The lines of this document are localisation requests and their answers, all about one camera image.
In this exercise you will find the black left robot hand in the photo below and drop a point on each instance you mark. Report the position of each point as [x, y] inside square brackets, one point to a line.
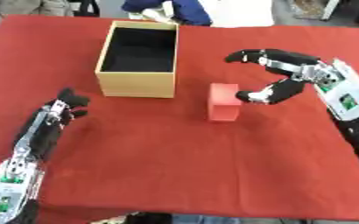
[40, 131]

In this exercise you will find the red rectangular block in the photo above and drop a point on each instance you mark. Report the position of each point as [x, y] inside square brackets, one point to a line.
[223, 102]

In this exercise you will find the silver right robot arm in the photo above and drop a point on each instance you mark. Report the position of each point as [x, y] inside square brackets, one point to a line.
[347, 99]

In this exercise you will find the person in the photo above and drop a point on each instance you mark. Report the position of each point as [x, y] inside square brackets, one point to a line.
[19, 10]
[173, 11]

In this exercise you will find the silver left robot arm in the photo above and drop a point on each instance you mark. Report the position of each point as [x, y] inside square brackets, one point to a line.
[12, 186]

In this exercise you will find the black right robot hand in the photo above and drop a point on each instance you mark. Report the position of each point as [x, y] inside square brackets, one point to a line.
[284, 87]

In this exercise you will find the tan box with black inside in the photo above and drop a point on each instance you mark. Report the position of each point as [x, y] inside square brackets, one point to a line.
[137, 59]

